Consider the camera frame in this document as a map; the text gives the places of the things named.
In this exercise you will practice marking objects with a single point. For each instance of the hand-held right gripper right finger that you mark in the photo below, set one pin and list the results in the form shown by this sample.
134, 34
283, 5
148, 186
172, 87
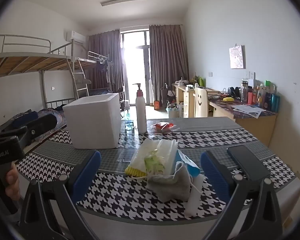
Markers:
215, 176

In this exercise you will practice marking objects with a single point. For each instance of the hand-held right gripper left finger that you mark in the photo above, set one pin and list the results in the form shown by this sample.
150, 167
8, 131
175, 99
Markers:
90, 172

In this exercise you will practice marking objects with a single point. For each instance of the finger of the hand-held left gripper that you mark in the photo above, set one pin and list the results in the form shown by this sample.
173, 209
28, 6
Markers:
25, 118
46, 121

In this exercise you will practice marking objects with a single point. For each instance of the white foam strip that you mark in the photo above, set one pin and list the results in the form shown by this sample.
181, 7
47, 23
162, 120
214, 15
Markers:
193, 200

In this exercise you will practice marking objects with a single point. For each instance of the white foam box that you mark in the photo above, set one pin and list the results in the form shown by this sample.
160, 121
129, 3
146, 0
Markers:
90, 122

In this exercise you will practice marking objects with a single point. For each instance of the grey cloth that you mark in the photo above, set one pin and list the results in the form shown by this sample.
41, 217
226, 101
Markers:
170, 185

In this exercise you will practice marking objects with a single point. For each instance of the yellow foam net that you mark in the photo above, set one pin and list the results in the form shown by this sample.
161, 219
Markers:
136, 172

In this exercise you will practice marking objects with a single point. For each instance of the white paper tissue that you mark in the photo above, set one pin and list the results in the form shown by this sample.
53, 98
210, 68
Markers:
145, 150

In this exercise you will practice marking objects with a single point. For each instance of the clear green-printed plastic bag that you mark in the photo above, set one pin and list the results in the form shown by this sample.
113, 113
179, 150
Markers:
153, 163

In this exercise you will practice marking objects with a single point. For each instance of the person's left hand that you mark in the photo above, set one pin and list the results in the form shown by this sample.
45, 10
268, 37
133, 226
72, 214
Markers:
12, 182

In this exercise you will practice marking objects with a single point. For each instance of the dark blue quilt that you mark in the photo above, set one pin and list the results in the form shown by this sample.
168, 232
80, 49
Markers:
50, 110

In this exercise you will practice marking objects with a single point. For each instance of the black white houndstooth tablecloth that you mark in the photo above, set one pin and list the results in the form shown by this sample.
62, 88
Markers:
115, 192

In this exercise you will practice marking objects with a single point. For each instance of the dark green flat box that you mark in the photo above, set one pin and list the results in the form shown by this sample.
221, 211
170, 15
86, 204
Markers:
245, 160

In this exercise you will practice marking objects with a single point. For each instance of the large metal bunk bed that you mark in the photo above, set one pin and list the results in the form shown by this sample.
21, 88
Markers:
27, 63

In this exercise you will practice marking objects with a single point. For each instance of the wooden desk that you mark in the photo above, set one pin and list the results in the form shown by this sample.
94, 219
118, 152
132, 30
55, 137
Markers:
255, 127

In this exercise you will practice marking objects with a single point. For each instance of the red snack packet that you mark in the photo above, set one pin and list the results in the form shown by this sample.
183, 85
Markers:
163, 127

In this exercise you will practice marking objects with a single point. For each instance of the papers on desk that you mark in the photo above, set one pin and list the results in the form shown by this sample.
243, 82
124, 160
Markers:
248, 110

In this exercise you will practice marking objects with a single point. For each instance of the wooden chair with smiley face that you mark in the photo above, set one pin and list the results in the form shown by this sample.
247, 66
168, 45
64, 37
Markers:
201, 102

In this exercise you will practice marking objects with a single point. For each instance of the small metal bunk bed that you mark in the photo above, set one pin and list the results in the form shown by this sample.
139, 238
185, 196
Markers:
90, 60

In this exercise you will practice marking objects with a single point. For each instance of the white waste bin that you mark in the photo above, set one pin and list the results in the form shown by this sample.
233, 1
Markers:
172, 112

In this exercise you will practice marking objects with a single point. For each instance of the yellow object on desk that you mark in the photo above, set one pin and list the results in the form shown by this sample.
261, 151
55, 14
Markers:
228, 99

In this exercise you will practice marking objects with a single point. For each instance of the hanging clothes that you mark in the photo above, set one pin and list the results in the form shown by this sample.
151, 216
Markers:
105, 70

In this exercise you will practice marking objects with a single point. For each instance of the white pump bottle red nozzle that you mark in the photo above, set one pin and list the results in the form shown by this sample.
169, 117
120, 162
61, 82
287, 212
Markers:
141, 112

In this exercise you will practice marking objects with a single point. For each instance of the brown curtain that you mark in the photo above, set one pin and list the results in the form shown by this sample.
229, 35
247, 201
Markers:
168, 62
105, 62

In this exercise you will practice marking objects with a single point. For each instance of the black round object on desk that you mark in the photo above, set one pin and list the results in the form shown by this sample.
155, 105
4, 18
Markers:
234, 93

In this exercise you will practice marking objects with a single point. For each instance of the white air conditioner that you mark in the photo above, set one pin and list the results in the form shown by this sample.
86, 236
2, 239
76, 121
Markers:
75, 36

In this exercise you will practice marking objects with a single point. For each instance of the orange bag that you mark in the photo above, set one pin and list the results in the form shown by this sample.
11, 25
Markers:
157, 105

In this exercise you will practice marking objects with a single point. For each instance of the row of toiletry bottles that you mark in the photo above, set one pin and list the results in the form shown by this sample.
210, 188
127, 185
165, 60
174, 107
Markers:
267, 100

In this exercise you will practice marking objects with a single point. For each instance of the dark bag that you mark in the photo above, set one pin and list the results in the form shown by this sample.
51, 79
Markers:
166, 93

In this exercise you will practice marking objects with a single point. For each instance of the green bag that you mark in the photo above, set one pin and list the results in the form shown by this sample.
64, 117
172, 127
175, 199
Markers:
201, 81

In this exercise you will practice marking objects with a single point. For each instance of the glass balcony door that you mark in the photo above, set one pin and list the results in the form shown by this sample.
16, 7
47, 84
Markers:
135, 62

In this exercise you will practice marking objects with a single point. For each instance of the ceiling tube light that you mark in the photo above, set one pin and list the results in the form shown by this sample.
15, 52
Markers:
123, 0

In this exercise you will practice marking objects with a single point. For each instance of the white wall socket panel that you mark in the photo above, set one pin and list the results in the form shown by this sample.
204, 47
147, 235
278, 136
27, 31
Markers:
251, 75

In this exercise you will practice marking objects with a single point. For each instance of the wall poster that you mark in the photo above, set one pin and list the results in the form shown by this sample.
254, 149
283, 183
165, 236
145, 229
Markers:
237, 57

